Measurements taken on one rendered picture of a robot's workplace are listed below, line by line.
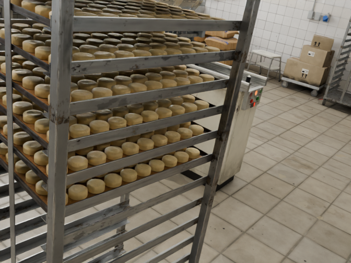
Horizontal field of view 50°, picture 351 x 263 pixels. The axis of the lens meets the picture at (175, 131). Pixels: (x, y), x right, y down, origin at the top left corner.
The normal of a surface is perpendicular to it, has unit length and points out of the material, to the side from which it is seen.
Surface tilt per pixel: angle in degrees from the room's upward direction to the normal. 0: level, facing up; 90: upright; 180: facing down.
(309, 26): 90
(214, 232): 0
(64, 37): 90
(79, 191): 0
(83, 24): 90
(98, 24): 90
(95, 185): 0
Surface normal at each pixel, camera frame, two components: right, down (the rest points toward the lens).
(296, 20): -0.62, 0.22
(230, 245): 0.15, -0.90
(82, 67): 0.70, 0.39
